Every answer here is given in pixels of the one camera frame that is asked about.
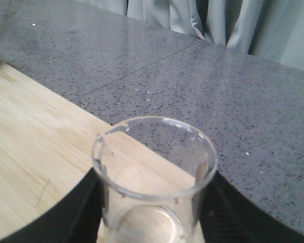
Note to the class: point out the grey curtain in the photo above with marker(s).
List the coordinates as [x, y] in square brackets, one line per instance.
[273, 30]

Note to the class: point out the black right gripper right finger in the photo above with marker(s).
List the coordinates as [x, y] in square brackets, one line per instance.
[228, 216]

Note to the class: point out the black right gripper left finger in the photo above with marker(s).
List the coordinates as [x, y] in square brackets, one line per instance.
[34, 217]

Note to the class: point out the wooden cutting board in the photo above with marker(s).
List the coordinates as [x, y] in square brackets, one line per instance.
[42, 135]

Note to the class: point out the glass beaker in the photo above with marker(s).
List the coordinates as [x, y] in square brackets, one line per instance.
[154, 171]

